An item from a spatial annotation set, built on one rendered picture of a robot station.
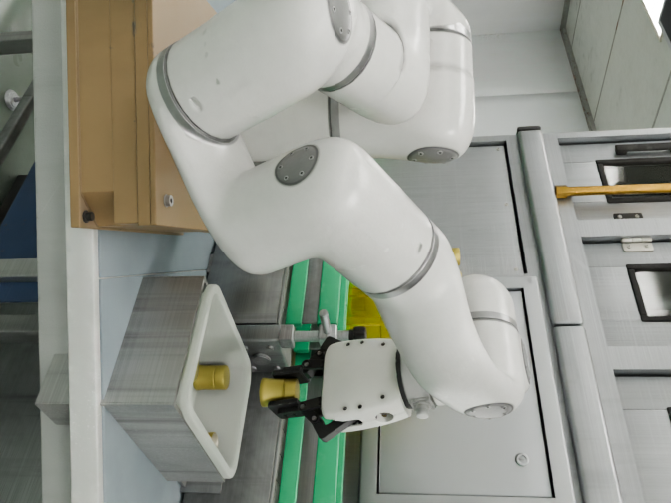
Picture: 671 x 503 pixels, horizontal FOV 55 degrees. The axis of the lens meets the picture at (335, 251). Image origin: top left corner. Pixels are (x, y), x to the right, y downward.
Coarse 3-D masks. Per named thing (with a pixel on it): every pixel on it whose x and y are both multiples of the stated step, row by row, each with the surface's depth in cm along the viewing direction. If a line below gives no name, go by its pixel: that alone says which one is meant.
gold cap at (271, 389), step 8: (264, 384) 78; (272, 384) 78; (280, 384) 78; (288, 384) 78; (296, 384) 79; (264, 392) 78; (272, 392) 78; (280, 392) 78; (288, 392) 78; (296, 392) 78; (264, 400) 78; (272, 400) 78
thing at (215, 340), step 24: (216, 288) 78; (216, 312) 82; (192, 336) 73; (216, 336) 86; (192, 360) 70; (216, 360) 91; (240, 360) 91; (192, 384) 69; (240, 384) 92; (192, 408) 69; (216, 408) 89; (240, 408) 89; (216, 432) 87; (240, 432) 87; (216, 456) 77
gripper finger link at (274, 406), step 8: (280, 400) 77; (288, 400) 77; (296, 400) 76; (272, 408) 78; (280, 408) 77; (288, 408) 77; (296, 408) 76; (280, 416) 78; (288, 416) 78; (296, 416) 77; (312, 416) 75
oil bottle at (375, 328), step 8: (352, 320) 108; (360, 320) 108; (368, 320) 108; (376, 320) 108; (352, 328) 107; (368, 328) 107; (376, 328) 107; (384, 328) 107; (368, 336) 106; (376, 336) 106; (384, 336) 106
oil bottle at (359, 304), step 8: (352, 296) 111; (360, 296) 111; (368, 296) 111; (352, 304) 110; (360, 304) 110; (368, 304) 110; (352, 312) 109; (360, 312) 109; (368, 312) 109; (376, 312) 109
